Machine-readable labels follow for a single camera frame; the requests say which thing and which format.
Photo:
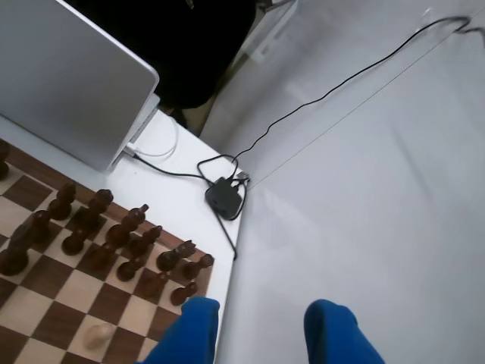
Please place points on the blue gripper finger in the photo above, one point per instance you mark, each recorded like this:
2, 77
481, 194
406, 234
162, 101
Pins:
333, 337
193, 333

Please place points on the light wooden pawn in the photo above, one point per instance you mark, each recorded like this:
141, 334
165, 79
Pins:
96, 337

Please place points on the dark wooden pawn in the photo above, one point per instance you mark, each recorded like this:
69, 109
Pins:
39, 223
182, 295
74, 244
155, 284
101, 258
129, 271

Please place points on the dark wooden rook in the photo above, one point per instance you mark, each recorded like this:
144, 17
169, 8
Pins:
3, 163
195, 269

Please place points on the dark wooden knight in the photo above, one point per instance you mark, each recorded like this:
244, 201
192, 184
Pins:
13, 258
170, 259

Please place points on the dark wooden bishop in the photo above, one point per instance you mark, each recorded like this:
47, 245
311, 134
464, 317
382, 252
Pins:
142, 244
62, 204

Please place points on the dark wooden king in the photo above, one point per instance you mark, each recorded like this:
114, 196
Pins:
119, 233

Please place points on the black usb hub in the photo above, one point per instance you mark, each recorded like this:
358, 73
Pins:
223, 199

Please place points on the wooden chess board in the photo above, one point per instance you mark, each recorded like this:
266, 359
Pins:
57, 303

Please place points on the dark wooden queen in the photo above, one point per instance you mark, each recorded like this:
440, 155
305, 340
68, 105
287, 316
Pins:
96, 208

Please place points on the silver usb plug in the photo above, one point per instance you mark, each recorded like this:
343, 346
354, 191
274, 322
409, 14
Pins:
242, 176

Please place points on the silver laptop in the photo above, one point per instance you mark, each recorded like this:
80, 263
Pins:
76, 76

